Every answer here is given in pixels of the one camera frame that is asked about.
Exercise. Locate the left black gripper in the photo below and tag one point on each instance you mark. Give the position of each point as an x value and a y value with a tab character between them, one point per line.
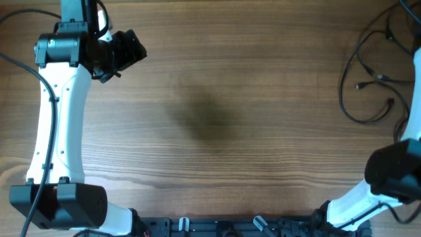
132	51

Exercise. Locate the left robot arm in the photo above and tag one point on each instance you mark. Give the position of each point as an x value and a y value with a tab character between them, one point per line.
55	196

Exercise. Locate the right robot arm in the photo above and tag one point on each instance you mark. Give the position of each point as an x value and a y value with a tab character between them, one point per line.
391	179

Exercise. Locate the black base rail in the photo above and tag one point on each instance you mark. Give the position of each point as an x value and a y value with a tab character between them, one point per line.
293	226

